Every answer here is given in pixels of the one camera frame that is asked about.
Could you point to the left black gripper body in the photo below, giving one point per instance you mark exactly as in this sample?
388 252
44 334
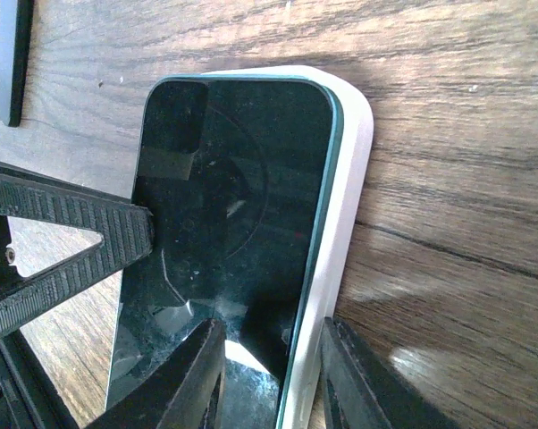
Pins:
28 398

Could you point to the beige phone case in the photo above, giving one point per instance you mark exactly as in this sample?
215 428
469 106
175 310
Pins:
340 232

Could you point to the black smartphone green edge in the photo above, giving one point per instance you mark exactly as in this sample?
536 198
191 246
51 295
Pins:
161 300

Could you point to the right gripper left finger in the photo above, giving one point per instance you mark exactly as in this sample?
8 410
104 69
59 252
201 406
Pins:
185 391

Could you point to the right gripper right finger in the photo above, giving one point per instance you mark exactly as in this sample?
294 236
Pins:
360 391

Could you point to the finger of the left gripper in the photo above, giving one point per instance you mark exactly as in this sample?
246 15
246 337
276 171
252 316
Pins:
126 234

